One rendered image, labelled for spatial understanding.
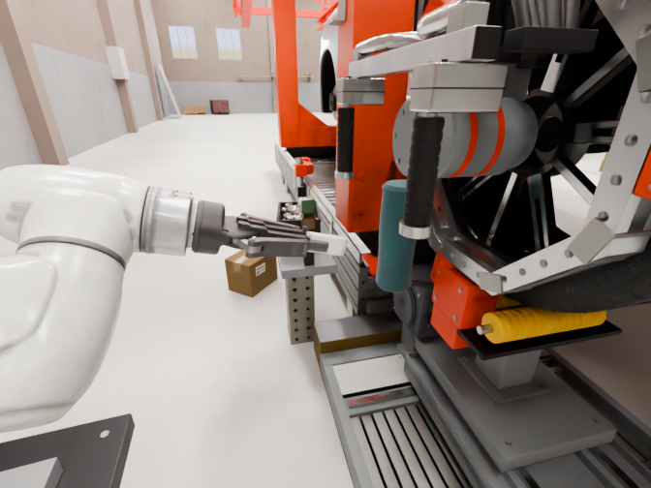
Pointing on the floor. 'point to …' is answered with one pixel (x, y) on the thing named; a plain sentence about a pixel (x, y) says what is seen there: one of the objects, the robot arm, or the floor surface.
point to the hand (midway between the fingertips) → (325, 244)
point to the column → (300, 309)
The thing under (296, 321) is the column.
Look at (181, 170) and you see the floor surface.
